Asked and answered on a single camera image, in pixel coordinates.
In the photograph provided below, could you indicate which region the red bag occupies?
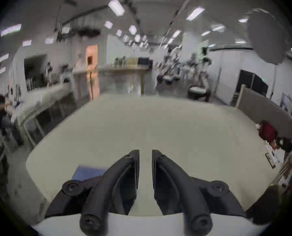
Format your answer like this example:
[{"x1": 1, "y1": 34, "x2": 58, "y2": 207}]
[{"x1": 259, "y1": 120, "x2": 278, "y2": 141}]

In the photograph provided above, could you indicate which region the wooden table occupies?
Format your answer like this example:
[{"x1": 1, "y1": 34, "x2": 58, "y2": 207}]
[{"x1": 73, "y1": 64, "x2": 152, "y2": 101}]

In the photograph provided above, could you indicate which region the long white table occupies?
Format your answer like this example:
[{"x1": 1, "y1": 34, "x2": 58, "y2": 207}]
[{"x1": 11, "y1": 83, "x2": 75, "y2": 147}]

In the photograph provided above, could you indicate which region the group of robots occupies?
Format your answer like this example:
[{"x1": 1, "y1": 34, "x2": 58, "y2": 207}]
[{"x1": 155, "y1": 47, "x2": 213, "y2": 102}]

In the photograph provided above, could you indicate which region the grey umbrella lamp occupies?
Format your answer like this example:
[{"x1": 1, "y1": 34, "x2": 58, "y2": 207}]
[{"x1": 246, "y1": 8, "x2": 290, "y2": 99}]

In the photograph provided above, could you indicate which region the blue garment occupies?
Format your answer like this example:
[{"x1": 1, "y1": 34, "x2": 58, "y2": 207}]
[{"x1": 72, "y1": 165, "x2": 109, "y2": 181}]

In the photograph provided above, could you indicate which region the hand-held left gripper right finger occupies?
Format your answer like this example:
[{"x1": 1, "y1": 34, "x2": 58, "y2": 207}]
[{"x1": 152, "y1": 150, "x2": 246, "y2": 236}]

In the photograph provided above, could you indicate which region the padded beige headboard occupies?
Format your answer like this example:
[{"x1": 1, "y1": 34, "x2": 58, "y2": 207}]
[{"x1": 236, "y1": 85, "x2": 292, "y2": 133}]

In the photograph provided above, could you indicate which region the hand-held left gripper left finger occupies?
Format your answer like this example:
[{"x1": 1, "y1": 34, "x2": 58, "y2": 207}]
[{"x1": 45, "y1": 150, "x2": 140, "y2": 236}]

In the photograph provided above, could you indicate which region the bed with beige sheet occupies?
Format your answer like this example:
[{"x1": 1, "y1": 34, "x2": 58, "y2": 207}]
[{"x1": 26, "y1": 94, "x2": 284, "y2": 218}]

